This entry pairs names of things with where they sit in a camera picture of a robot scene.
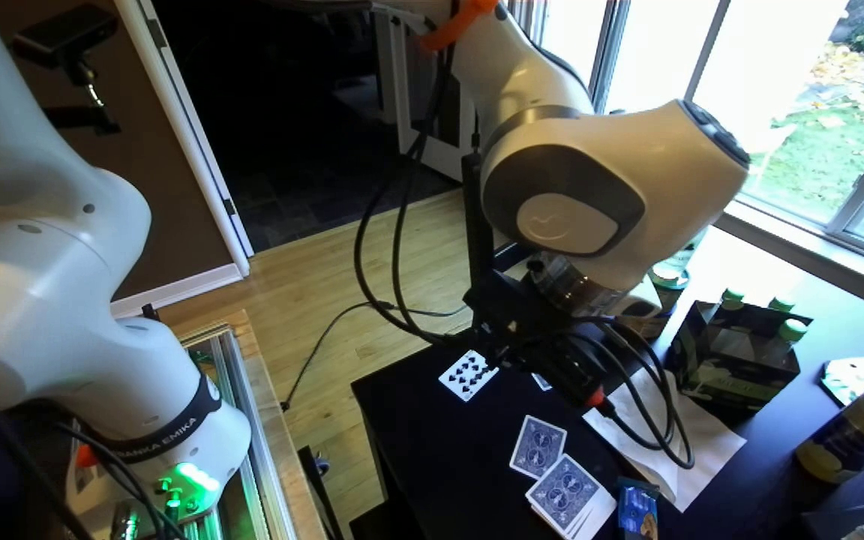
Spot beige paper napkin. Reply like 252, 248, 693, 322
580, 368, 749, 517

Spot dark cardboard bottle carrier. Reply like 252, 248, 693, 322
667, 296, 813, 422

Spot white glazed door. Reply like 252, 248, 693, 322
382, 0, 489, 185

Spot black camera on mount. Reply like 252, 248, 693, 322
9, 3, 119, 109

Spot green lit base light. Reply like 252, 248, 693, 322
155, 462, 226, 523

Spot black robot arm cables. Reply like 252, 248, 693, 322
352, 28, 698, 475

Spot green labelled tin can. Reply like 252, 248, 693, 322
645, 261, 693, 316

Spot blue card box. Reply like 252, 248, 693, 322
614, 477, 662, 540

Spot orange cable strap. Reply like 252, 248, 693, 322
420, 0, 504, 53

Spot black floor power cable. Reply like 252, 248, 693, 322
280, 294, 474, 413

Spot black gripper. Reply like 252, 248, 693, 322
461, 263, 611, 409

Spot yellow labelled jar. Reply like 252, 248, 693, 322
794, 387, 864, 486

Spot white open door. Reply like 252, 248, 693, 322
112, 0, 256, 279

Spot wooden framed glass stand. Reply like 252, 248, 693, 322
177, 324, 299, 540

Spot face-up white playing card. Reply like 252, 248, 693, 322
436, 346, 504, 404

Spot white window frame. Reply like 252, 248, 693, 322
501, 0, 864, 324

